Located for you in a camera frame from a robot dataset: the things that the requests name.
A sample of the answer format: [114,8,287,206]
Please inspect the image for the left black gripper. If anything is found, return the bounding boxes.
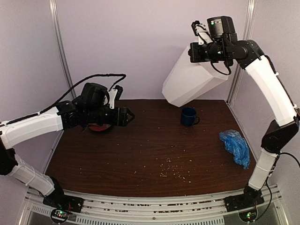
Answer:
[85,105,135,126]

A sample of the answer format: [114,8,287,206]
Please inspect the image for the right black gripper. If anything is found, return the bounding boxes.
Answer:
[189,40,231,62]

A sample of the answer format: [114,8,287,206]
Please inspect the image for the white faceted trash bin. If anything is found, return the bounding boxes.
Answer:
[162,47,228,107]

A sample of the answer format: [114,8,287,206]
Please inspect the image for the blue plastic trash bag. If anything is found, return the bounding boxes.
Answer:
[219,129,250,169]

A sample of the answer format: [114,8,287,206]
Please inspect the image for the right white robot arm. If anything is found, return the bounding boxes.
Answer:
[188,16,300,207]

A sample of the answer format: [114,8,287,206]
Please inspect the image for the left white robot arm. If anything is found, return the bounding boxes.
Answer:
[0,83,135,208]

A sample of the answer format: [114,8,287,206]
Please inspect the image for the red patterned plate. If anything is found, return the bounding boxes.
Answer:
[88,124,114,132]

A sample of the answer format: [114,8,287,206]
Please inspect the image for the dark blue enamel mug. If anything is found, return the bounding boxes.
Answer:
[180,107,200,127]

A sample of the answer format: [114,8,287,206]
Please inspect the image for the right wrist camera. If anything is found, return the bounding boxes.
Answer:
[191,21,212,45]

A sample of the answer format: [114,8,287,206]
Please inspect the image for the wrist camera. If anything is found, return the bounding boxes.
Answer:
[104,85,123,109]
[191,21,212,45]

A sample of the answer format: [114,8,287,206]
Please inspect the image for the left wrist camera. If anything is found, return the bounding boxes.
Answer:
[104,85,123,109]

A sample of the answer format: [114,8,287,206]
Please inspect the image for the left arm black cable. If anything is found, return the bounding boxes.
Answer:
[0,73,127,127]

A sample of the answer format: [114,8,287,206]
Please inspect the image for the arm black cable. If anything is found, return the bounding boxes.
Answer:
[0,73,127,127]
[254,152,300,211]

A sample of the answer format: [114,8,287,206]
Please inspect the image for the right aluminium corner post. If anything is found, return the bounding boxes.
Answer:
[225,0,256,106]

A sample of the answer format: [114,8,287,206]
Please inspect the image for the aluminium corner post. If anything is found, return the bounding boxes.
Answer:
[225,0,256,106]
[49,0,73,88]

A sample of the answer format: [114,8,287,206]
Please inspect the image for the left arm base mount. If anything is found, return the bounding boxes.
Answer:
[41,195,84,224]

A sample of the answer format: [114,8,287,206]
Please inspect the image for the aluminium front rail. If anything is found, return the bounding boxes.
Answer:
[24,184,282,225]

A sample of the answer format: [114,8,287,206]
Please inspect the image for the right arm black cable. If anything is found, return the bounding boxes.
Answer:
[254,152,300,211]

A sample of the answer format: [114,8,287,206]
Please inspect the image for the left aluminium corner post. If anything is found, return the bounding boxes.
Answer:
[49,0,73,88]

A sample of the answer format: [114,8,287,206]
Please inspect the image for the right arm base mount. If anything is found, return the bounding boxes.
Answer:
[224,194,265,223]

